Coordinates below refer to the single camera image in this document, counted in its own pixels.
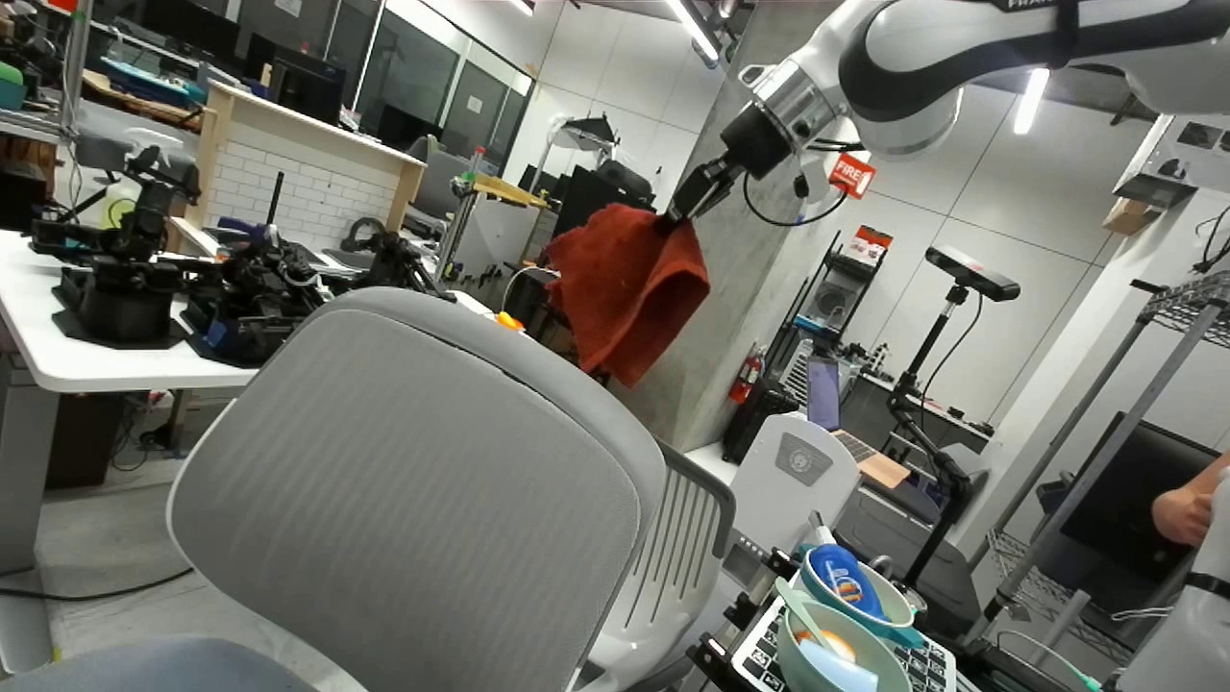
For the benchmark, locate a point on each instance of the white pegboard box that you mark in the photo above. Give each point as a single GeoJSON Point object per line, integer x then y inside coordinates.
{"type": "Point", "coordinates": [311, 181]}

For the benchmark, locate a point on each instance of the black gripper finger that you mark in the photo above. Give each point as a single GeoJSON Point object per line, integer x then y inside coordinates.
{"type": "Point", "coordinates": [713, 185]}
{"type": "Point", "coordinates": [684, 202]}

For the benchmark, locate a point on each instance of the white long workbench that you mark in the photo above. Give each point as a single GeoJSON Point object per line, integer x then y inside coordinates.
{"type": "Point", "coordinates": [57, 359]}

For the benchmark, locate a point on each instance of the checkerboard calibration board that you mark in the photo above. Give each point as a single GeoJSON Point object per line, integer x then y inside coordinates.
{"type": "Point", "coordinates": [753, 658]}

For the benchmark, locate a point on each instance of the person forearm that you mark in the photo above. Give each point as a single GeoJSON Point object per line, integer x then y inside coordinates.
{"type": "Point", "coordinates": [1186, 513]}

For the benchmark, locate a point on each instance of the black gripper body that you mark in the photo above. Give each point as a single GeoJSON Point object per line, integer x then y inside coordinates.
{"type": "Point", "coordinates": [749, 143]}

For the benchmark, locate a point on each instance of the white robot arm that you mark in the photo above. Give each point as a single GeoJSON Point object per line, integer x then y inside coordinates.
{"type": "Point", "coordinates": [898, 72]}

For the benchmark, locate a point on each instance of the teal bowl with blue bottle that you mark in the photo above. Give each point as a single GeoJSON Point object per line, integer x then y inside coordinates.
{"type": "Point", "coordinates": [833, 573]}

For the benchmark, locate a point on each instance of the teal bowl with cup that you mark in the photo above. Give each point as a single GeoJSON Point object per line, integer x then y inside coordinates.
{"type": "Point", "coordinates": [829, 653]}

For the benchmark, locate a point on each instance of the grey mesh office chair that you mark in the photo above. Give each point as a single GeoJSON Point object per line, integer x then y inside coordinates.
{"type": "Point", "coordinates": [423, 496]}

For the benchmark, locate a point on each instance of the red fire extinguisher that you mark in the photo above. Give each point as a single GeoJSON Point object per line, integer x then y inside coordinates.
{"type": "Point", "coordinates": [745, 373]}

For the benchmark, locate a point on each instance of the white slatted office chair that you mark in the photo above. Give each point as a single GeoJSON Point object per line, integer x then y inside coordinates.
{"type": "Point", "coordinates": [665, 582]}

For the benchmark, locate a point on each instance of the orange terry cloth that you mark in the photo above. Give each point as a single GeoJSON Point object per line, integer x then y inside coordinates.
{"type": "Point", "coordinates": [626, 282]}

